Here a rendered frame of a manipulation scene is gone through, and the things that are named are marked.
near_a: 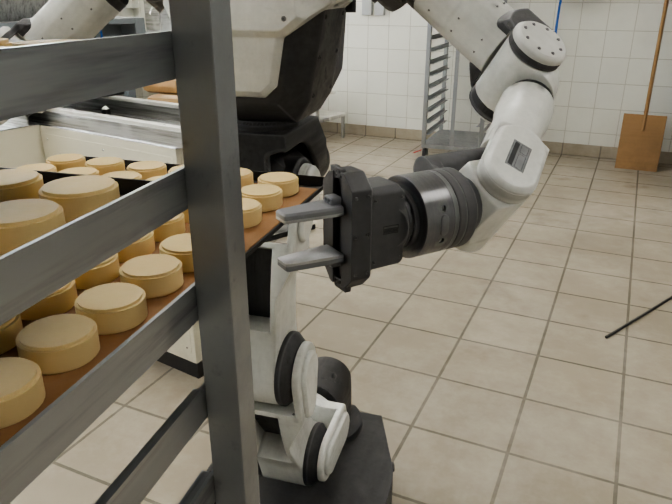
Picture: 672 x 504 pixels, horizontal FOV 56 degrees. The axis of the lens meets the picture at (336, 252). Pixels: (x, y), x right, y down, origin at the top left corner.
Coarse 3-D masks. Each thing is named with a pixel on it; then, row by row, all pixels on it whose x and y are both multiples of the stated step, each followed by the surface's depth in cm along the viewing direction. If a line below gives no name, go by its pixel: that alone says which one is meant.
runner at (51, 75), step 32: (160, 32) 39; (0, 64) 27; (32, 64) 29; (64, 64) 31; (96, 64) 34; (128, 64) 36; (160, 64) 39; (0, 96) 28; (32, 96) 29; (64, 96) 32; (96, 96) 34
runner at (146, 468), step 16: (192, 400) 49; (176, 416) 47; (192, 416) 49; (160, 432) 49; (176, 432) 47; (192, 432) 49; (144, 448) 48; (160, 448) 45; (176, 448) 47; (128, 464) 46; (144, 464) 43; (160, 464) 45; (128, 480) 41; (144, 480) 43; (112, 496) 39; (128, 496) 41; (144, 496) 43
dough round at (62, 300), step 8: (64, 288) 48; (72, 288) 48; (48, 296) 46; (56, 296) 47; (64, 296) 47; (72, 296) 48; (40, 304) 46; (48, 304) 47; (56, 304) 47; (64, 304) 47; (72, 304) 48; (24, 312) 46; (32, 312) 46; (40, 312) 46; (48, 312) 47; (56, 312) 47; (64, 312) 48
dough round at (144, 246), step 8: (152, 232) 59; (144, 240) 57; (152, 240) 58; (128, 248) 56; (136, 248) 57; (144, 248) 57; (152, 248) 58; (120, 256) 56; (128, 256) 57; (136, 256) 57
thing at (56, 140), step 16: (112, 112) 244; (48, 128) 220; (64, 128) 215; (48, 144) 223; (64, 144) 218; (80, 144) 212; (96, 144) 208; (112, 144) 203; (128, 144) 199; (144, 144) 195; (144, 160) 197; (160, 160) 193; (176, 160) 189; (192, 336) 212; (176, 352) 221; (192, 352) 215; (176, 368) 229; (192, 368) 223
